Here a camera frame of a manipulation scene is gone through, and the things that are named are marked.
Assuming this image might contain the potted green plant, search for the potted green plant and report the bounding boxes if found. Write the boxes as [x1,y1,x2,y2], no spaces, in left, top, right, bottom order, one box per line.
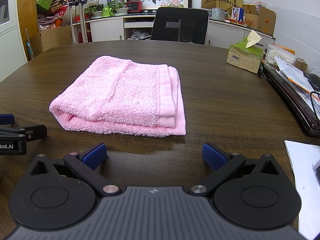
[84,0,126,16]

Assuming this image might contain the black office chair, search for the black office chair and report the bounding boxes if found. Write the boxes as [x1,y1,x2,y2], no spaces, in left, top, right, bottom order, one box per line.
[151,7,209,44]

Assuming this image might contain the flat cardboard sheet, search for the flat cardboard sheet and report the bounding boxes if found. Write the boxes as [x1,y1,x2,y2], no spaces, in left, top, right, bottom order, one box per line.
[201,0,243,12]

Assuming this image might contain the clear box of cotton swabs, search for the clear box of cotton swabs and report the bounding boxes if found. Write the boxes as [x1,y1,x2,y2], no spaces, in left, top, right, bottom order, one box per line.
[265,43,296,70]

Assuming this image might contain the pink terry towel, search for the pink terry towel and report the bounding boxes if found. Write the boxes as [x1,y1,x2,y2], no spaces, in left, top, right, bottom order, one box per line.
[49,56,186,137]

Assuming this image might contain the open cardboard box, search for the open cardboard box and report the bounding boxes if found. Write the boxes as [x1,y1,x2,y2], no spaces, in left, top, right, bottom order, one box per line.
[243,4,276,36]

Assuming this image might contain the white plastic bag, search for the white plastic bag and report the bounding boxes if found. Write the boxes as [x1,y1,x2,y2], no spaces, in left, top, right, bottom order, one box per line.
[127,29,151,40]

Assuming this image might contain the white low cabinet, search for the white low cabinet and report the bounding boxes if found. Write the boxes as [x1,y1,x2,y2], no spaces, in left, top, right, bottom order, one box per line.
[85,13,276,53]

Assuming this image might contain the green tissue box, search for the green tissue box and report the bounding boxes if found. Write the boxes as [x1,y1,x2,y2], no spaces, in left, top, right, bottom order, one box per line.
[226,30,264,74]

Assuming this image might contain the white paper sheet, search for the white paper sheet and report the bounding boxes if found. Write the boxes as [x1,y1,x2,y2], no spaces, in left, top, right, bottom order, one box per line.
[284,140,319,239]

